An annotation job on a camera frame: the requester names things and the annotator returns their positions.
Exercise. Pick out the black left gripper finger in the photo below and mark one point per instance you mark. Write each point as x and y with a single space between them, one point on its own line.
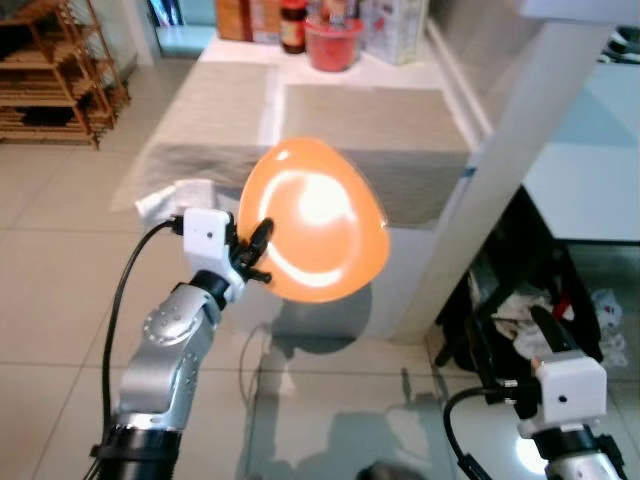
262 242

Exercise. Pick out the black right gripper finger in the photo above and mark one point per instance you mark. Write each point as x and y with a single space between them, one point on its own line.
548 335
483 350

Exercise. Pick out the orange plastic plate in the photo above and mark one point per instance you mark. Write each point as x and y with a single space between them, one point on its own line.
320 225

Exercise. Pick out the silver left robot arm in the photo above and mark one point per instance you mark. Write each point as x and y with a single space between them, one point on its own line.
165 350

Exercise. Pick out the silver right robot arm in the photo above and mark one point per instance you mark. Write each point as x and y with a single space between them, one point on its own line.
580 460

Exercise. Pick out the white crumpled laundry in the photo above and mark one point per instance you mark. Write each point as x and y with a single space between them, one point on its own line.
515 310

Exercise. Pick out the white printed crumpled bag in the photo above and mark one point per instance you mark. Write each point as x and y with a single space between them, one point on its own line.
612 320

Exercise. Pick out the black laundry basket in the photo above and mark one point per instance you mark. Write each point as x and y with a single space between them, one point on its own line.
480 270

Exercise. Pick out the red plastic bucket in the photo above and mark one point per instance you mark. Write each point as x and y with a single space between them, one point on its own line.
333 46

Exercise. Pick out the dark glass jar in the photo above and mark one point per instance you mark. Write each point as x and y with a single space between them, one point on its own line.
293 26

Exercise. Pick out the brown cardboard box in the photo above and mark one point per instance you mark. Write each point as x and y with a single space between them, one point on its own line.
233 18

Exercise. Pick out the white printed carton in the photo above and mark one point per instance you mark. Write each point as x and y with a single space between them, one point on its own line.
395 30

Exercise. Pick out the wooden shelf rack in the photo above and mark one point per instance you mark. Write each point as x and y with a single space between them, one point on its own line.
60 85

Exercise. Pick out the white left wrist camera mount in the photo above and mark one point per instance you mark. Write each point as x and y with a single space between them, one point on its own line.
207 235

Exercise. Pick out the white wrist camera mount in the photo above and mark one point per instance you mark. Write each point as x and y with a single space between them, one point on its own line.
570 387
207 235

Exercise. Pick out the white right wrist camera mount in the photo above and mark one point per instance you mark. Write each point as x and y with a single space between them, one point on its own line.
570 387

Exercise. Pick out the white table with black frame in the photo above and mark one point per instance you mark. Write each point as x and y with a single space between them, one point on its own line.
590 170

